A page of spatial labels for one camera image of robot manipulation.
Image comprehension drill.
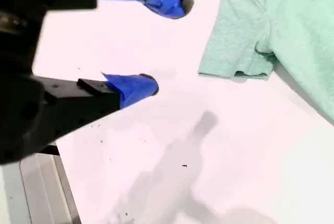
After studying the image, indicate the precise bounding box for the pale green t-shirt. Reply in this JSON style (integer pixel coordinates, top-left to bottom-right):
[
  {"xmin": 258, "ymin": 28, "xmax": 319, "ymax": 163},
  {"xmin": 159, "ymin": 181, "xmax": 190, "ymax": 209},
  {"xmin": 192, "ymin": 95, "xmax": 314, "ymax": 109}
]
[{"xmin": 197, "ymin": 0, "xmax": 334, "ymax": 127}]

